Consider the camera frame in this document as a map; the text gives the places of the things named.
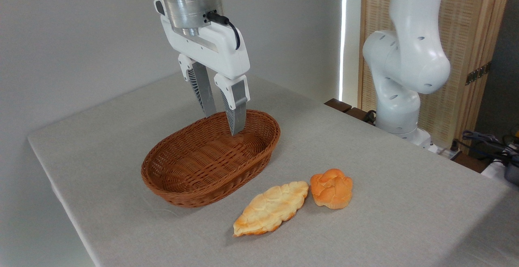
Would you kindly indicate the dark metal screen hinge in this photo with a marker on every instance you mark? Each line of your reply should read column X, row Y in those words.
column 478, row 73

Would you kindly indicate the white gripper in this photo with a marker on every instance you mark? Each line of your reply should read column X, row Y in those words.
column 219, row 52

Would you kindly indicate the brown wicker oval basket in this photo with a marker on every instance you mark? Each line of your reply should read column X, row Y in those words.
column 194, row 165

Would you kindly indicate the dark brown wooden block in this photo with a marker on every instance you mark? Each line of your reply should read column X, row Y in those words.
column 337, row 105
column 359, row 115

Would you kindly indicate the dark brown wooden board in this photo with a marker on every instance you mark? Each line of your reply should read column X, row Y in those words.
column 468, row 162

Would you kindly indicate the wooden slatted folding screen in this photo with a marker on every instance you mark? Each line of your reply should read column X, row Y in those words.
column 466, row 23

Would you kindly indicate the long flat pale bread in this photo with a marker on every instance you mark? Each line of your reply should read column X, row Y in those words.
column 269, row 208

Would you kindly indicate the round orange knotted bread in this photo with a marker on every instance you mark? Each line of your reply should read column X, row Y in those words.
column 331, row 189

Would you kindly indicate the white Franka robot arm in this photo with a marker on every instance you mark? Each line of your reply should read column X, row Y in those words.
column 409, row 56

